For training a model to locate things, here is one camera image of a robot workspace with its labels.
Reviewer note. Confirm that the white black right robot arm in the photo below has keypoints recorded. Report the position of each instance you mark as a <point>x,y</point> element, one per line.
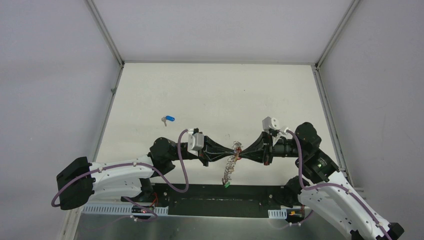
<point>320,184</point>

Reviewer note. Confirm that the loose blue tag key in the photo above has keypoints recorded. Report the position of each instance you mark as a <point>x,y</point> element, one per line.
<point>167,119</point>

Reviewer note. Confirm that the right white cable duct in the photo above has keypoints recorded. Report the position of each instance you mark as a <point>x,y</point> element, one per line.
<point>277,213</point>

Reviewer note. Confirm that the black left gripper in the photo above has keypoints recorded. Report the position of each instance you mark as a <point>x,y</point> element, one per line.
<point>204,151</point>

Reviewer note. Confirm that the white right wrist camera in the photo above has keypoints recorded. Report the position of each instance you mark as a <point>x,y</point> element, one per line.
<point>270,123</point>

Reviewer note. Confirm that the white cable duct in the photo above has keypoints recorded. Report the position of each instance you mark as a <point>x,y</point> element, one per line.
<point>277,213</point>
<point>114,209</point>

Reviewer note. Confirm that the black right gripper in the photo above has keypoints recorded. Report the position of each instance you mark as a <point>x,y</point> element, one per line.
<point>264,141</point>

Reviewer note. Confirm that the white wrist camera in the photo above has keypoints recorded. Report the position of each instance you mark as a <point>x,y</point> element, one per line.
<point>195,142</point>
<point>270,123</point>

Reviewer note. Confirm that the left white cable duct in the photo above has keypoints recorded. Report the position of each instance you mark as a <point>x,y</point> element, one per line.
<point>114,209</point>

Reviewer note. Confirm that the black mounting base plate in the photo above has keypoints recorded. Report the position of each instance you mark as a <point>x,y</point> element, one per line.
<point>240,201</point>

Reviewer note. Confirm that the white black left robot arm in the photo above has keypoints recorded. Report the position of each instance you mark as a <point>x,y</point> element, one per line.
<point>82,180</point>

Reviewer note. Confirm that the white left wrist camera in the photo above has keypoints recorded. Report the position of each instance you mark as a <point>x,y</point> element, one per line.
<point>195,142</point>

